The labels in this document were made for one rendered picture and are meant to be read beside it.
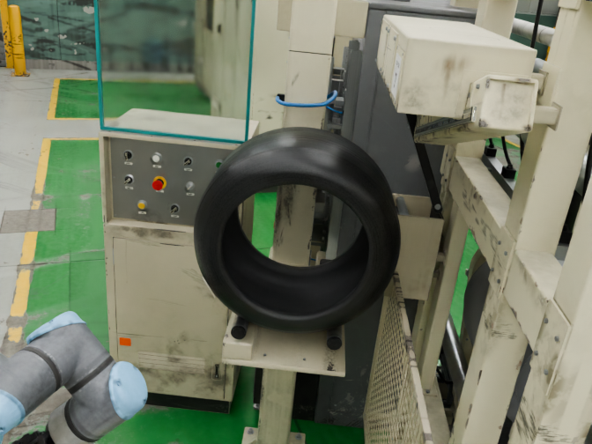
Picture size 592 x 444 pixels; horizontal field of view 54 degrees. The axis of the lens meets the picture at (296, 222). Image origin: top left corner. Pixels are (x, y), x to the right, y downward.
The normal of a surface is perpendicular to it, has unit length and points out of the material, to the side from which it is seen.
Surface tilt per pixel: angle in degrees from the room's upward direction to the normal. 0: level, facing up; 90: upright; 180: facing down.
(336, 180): 80
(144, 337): 90
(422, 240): 90
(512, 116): 72
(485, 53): 90
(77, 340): 47
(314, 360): 0
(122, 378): 52
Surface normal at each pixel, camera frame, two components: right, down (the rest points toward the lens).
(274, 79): 0.32, 0.41
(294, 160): -0.04, -0.41
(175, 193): -0.06, 0.40
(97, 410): -0.14, 0.18
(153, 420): 0.09, -0.91
